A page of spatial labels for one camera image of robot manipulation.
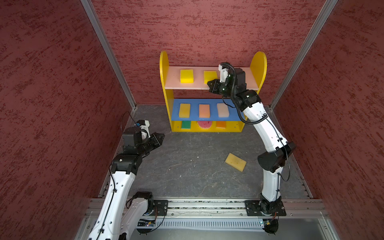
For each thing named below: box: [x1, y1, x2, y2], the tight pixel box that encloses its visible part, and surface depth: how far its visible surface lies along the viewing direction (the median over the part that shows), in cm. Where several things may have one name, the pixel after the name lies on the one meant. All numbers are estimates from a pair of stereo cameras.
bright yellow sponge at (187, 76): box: [180, 69, 195, 84], surface depth 77 cm
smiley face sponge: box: [197, 121, 213, 130], surface depth 106 cm
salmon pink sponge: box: [199, 104, 211, 118], surface depth 97 cm
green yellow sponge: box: [181, 120, 191, 130], surface depth 108 cm
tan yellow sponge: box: [225, 152, 247, 173], surface depth 91 cm
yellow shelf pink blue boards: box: [159, 50, 267, 133], surface depth 86 cm
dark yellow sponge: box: [179, 103, 191, 118], surface depth 99 cm
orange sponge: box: [216, 121, 227, 129], surface depth 109 cm
